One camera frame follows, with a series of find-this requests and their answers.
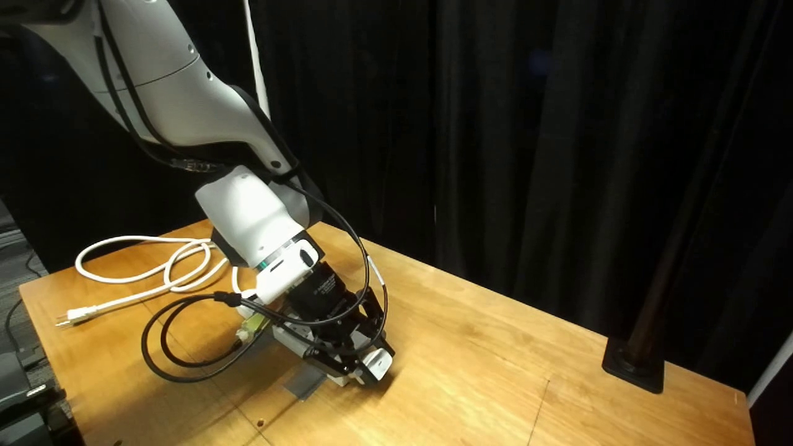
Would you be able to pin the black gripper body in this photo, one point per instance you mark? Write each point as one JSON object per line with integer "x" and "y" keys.
{"x": 335, "y": 318}

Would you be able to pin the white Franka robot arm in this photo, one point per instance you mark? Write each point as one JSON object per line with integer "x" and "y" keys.
{"x": 165, "y": 76}

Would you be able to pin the metal post with black base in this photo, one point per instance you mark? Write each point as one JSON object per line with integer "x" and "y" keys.
{"x": 635, "y": 363}

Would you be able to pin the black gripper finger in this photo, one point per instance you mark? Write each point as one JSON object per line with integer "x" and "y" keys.
{"x": 347, "y": 370}
{"x": 382, "y": 337}

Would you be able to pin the white slanted pole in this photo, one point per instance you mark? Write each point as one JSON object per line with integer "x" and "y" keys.
{"x": 258, "y": 59}

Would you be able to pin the white frame pole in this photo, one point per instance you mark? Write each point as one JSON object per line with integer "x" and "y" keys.
{"x": 771, "y": 367}

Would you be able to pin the black breadboard robot table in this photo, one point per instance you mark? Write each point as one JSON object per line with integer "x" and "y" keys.
{"x": 14, "y": 264}

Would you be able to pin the black curtain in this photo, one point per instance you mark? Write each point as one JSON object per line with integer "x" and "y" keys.
{"x": 537, "y": 124}

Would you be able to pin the white power strip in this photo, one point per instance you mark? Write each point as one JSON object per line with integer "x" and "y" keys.
{"x": 252, "y": 327}

